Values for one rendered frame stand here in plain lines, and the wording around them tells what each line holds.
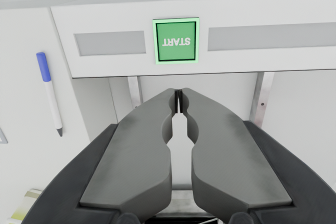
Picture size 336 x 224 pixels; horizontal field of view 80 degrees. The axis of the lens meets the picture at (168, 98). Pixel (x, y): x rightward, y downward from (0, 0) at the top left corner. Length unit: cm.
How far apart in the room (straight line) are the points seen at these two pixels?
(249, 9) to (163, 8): 10
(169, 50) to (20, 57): 20
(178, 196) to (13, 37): 52
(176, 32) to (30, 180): 40
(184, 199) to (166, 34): 48
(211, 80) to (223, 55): 17
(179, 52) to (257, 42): 10
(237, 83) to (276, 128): 17
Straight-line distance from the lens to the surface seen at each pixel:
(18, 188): 55
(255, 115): 49
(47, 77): 32
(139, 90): 43
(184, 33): 26
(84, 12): 28
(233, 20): 27
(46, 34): 30
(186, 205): 65
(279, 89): 51
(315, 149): 67
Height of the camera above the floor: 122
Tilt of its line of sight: 59 degrees down
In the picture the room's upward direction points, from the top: 177 degrees counter-clockwise
